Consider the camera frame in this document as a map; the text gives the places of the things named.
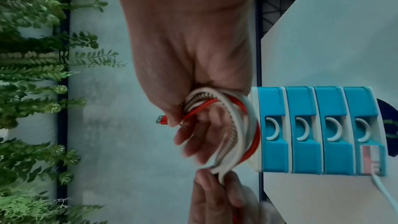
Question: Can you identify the person's left hand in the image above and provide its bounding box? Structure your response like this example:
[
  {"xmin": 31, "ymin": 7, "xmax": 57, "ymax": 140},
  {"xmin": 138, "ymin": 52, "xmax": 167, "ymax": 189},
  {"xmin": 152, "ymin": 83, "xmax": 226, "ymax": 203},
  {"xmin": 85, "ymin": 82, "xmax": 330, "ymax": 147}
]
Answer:
[{"xmin": 189, "ymin": 168, "xmax": 265, "ymax": 224}]

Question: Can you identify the person's right hand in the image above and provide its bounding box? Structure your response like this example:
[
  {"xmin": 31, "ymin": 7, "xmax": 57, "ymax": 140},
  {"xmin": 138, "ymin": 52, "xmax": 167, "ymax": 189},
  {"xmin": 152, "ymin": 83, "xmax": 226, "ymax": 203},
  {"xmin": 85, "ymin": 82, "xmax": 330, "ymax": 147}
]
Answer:
[{"xmin": 119, "ymin": 2, "xmax": 257, "ymax": 166}]

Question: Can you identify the red cable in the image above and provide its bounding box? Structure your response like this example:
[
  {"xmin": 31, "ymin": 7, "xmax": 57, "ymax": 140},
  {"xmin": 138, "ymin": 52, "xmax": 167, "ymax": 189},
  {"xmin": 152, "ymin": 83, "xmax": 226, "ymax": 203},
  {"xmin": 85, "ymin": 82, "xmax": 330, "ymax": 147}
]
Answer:
[{"xmin": 155, "ymin": 95, "xmax": 262, "ymax": 166}]

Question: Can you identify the grey white braided cable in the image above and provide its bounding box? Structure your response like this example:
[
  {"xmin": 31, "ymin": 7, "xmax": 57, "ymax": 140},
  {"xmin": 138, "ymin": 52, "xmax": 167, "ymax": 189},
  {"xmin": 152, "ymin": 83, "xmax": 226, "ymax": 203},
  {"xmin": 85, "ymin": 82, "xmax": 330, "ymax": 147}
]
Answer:
[{"xmin": 183, "ymin": 91, "xmax": 240, "ymax": 170}]

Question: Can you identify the blue plastic drawer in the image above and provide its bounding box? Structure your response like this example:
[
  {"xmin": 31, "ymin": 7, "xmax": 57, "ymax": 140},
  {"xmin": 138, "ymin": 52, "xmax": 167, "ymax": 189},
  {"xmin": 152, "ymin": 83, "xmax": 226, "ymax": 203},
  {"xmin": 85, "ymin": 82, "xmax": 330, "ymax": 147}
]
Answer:
[
  {"xmin": 257, "ymin": 87, "xmax": 289, "ymax": 173},
  {"xmin": 315, "ymin": 86, "xmax": 353, "ymax": 175},
  {"xmin": 285, "ymin": 86, "xmax": 323, "ymax": 174}
]

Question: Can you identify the green fern foliage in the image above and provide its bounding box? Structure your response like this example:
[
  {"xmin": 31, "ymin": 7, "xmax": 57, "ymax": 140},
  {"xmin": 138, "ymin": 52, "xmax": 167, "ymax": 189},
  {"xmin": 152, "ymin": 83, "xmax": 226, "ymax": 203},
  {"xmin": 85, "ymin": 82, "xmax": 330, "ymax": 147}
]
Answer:
[{"xmin": 0, "ymin": 0, "xmax": 127, "ymax": 224}]

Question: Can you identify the blue drawer with red label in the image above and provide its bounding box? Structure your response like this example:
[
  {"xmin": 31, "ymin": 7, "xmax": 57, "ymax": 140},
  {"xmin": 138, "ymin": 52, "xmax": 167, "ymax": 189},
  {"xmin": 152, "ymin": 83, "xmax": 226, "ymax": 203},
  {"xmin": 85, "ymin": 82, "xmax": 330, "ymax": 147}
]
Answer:
[{"xmin": 343, "ymin": 87, "xmax": 388, "ymax": 176}]

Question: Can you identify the dark round object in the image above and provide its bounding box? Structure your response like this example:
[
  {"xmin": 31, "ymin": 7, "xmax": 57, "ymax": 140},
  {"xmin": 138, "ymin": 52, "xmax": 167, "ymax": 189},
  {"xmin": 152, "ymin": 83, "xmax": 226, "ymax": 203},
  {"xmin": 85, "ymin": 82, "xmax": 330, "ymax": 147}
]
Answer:
[{"xmin": 376, "ymin": 98, "xmax": 398, "ymax": 157}]

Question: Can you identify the white drawer organizer frame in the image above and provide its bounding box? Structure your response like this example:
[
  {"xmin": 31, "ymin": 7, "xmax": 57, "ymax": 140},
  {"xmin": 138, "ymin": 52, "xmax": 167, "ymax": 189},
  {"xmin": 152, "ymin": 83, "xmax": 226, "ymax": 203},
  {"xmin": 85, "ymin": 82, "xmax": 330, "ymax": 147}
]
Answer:
[{"xmin": 249, "ymin": 85, "xmax": 389, "ymax": 177}]

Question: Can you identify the dark blue metal post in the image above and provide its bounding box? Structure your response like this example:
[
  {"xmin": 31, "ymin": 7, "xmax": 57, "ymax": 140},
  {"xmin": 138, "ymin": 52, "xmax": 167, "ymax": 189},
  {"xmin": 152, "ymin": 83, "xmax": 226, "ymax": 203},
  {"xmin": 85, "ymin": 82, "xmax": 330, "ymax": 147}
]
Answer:
[{"xmin": 52, "ymin": 0, "xmax": 73, "ymax": 202}]

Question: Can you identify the thin white power cord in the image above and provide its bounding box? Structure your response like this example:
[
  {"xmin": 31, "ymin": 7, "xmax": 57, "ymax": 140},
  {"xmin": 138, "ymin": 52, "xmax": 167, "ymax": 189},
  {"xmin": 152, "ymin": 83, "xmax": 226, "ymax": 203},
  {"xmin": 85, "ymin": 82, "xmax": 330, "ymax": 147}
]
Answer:
[{"xmin": 371, "ymin": 173, "xmax": 398, "ymax": 216}]

